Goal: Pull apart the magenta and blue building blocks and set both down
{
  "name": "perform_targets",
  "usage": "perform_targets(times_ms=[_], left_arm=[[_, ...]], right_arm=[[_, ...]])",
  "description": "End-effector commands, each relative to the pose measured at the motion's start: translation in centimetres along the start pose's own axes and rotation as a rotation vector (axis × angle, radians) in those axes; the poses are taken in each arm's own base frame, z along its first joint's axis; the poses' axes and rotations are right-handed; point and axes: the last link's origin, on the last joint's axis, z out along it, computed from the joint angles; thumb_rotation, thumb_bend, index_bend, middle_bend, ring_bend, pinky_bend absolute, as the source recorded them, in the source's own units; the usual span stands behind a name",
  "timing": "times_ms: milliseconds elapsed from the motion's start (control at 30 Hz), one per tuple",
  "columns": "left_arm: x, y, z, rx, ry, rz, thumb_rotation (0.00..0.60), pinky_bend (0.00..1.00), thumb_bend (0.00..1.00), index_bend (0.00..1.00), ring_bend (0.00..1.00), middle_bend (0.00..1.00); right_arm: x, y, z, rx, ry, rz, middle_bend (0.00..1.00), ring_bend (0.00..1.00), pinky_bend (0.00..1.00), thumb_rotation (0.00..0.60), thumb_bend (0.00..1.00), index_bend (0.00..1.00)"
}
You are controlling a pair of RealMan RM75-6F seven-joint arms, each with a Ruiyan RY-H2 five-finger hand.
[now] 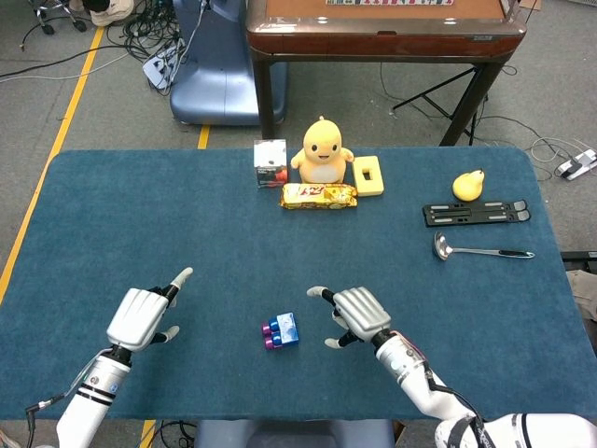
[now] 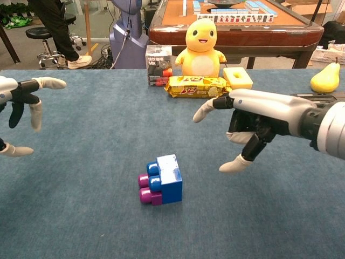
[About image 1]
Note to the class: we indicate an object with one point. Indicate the magenta toy brick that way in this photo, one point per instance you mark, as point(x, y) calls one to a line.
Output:
point(269, 344)

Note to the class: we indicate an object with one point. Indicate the tan cloth bag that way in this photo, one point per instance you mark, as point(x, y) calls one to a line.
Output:
point(585, 294)

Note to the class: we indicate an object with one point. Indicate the black white coffee box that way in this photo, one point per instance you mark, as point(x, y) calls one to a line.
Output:
point(270, 163)

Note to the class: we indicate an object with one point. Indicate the yellow sponge block with hole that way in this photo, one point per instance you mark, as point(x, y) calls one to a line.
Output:
point(374, 185)

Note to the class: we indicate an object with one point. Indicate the steel ladle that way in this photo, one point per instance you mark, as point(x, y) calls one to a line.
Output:
point(442, 247)

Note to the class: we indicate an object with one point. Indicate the yellow plush toy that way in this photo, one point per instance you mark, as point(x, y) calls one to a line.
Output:
point(322, 154)

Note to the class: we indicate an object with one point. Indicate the black folding stand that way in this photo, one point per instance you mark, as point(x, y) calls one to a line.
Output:
point(466, 208)

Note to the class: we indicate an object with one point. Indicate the gray own robot base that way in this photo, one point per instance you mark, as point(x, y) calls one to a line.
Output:
point(294, 434)

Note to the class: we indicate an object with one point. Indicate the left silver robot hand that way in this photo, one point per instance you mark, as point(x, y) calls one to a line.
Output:
point(135, 319)

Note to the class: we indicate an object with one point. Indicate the white power strip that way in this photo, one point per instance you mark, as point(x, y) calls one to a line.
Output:
point(158, 70)

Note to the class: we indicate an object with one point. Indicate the person in black clothes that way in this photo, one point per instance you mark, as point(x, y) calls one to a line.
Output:
point(109, 14)

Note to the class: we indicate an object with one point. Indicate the cardboard box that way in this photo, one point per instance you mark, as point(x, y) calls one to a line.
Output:
point(524, 4)

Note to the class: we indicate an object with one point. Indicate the brown mahjong table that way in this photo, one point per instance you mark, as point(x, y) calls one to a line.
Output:
point(387, 39)

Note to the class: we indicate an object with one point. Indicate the black tripod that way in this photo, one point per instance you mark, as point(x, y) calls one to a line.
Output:
point(422, 95)

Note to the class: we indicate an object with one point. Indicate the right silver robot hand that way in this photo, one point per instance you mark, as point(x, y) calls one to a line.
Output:
point(361, 312)

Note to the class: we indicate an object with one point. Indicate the yellow biscuit pack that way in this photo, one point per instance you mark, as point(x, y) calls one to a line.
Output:
point(317, 196)

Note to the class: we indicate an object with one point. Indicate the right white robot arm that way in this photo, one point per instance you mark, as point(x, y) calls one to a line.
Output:
point(406, 364)

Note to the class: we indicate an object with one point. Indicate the white foot pedal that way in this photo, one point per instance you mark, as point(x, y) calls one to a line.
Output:
point(578, 163)

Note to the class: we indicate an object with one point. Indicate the yellow pear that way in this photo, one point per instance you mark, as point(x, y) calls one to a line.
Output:
point(467, 186)

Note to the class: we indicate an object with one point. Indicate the blue felt table cover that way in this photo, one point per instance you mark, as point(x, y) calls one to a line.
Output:
point(140, 224)

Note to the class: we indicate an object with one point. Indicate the blue toy brick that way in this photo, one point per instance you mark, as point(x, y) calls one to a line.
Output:
point(289, 333)

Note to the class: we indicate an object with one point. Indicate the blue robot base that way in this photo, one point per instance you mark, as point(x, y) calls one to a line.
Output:
point(214, 88)

